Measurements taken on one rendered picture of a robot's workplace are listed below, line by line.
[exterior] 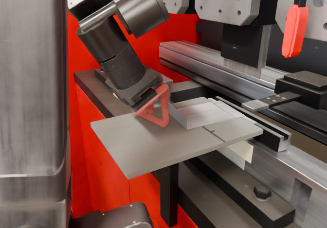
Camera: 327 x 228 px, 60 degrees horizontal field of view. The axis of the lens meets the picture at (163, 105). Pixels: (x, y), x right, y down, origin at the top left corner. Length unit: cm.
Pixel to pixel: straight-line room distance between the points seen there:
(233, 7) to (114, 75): 23
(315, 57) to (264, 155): 60
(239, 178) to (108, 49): 33
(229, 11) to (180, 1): 16
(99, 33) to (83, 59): 92
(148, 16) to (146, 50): 102
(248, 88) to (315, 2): 51
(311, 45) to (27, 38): 96
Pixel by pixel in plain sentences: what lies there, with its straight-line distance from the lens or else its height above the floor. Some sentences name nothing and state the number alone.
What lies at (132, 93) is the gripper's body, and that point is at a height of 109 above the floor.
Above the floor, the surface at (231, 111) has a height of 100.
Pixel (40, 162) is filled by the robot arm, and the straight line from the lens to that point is 25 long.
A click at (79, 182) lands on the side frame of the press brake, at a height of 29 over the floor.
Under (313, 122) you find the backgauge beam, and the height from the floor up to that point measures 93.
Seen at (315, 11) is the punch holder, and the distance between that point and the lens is 42.
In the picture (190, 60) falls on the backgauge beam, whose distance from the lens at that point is 111.
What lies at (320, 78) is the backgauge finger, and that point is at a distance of 76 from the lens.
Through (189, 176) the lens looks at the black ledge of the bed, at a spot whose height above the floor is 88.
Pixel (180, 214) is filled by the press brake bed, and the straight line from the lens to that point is 61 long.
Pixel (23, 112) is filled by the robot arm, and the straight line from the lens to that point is 24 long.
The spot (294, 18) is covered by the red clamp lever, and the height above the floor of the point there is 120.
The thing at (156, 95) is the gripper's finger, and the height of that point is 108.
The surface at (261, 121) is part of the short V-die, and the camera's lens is 57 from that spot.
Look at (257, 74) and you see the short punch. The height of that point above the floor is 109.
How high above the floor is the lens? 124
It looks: 24 degrees down
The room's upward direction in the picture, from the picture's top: straight up
